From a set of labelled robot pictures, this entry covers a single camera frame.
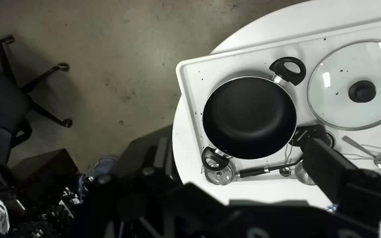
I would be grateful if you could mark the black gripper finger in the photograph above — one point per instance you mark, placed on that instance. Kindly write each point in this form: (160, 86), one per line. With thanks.
(331, 166)

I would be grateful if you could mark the clear glass lid black knob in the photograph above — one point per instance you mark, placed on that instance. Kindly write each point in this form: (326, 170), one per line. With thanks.
(331, 87)

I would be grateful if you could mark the small steel lid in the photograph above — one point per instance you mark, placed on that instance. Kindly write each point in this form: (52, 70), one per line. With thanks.
(221, 176)

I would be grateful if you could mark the white plastic tray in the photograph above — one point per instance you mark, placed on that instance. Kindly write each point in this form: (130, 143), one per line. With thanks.
(199, 74)

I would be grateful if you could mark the black office chair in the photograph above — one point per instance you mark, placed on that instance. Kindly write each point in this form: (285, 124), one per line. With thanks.
(0, 100)

